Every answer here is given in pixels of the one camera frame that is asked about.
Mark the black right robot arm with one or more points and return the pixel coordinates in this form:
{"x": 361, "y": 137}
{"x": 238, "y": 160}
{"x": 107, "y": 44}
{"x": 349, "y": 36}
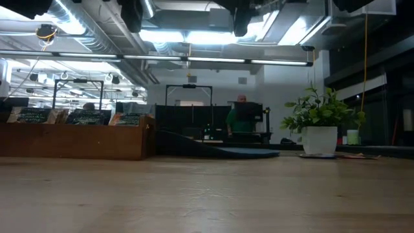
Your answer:
{"x": 352, "y": 4}

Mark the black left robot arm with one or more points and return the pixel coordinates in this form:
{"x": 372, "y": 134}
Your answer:
{"x": 26, "y": 6}

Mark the grey ceiling box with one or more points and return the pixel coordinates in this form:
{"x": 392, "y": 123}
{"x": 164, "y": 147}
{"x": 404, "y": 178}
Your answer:
{"x": 218, "y": 19}

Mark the long strip light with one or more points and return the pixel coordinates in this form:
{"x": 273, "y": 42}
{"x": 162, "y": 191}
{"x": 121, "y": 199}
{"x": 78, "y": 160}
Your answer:
{"x": 155, "y": 57}

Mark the bright ceiling light panel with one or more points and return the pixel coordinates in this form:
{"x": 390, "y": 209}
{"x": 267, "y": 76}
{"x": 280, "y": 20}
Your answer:
{"x": 181, "y": 36}
{"x": 300, "y": 30}

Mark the grey partition panel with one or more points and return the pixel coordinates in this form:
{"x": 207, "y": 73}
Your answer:
{"x": 139, "y": 107}

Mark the person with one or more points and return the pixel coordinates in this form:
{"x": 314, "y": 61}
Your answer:
{"x": 88, "y": 106}
{"x": 232, "y": 122}

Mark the black desk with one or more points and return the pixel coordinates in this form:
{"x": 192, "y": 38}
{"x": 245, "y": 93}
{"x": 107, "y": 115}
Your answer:
{"x": 252, "y": 137}

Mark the black computer mouse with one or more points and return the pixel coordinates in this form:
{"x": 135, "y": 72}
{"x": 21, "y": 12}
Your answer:
{"x": 287, "y": 141}

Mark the white ceiling air unit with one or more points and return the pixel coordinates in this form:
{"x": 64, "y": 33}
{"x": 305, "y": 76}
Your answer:
{"x": 381, "y": 9}

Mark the wooden three-compartment tray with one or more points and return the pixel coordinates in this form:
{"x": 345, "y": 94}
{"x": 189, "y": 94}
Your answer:
{"x": 74, "y": 142}

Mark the green plant in white pot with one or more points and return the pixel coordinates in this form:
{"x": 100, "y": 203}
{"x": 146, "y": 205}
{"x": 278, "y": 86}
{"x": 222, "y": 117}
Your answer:
{"x": 318, "y": 137}

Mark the small red object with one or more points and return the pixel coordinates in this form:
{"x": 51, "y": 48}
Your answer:
{"x": 339, "y": 141}

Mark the pale green cup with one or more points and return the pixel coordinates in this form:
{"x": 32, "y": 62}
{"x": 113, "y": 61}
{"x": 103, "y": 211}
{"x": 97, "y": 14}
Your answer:
{"x": 352, "y": 137}

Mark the silver air duct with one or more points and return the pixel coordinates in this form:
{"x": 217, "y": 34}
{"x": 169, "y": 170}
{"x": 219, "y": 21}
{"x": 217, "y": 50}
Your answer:
{"x": 147, "y": 8}

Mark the grey wall vent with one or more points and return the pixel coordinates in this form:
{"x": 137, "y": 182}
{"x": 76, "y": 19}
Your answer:
{"x": 242, "y": 81}
{"x": 192, "y": 79}

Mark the black stand frame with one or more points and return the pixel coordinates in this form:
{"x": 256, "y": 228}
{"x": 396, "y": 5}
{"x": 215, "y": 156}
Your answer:
{"x": 77, "y": 81}

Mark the black gantry frame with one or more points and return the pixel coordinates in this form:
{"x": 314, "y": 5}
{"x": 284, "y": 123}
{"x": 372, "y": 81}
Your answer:
{"x": 189, "y": 86}

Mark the black partition wall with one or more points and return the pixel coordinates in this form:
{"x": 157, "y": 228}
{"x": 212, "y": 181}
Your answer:
{"x": 194, "y": 116}

